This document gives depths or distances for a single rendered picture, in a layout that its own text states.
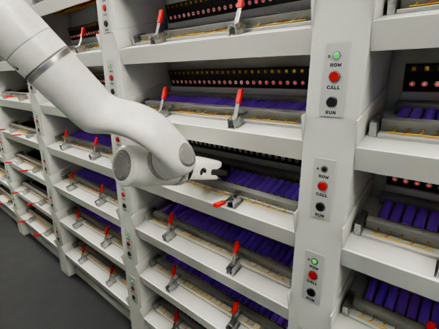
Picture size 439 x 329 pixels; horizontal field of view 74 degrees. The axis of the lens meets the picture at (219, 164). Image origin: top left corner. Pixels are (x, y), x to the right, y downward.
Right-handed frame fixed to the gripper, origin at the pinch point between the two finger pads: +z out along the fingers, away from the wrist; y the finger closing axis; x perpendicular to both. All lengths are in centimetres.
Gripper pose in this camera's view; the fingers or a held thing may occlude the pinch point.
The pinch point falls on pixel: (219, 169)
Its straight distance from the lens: 82.0
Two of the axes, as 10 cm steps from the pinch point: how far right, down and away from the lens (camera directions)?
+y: -7.7, -1.8, 6.1
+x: -1.6, 9.8, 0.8
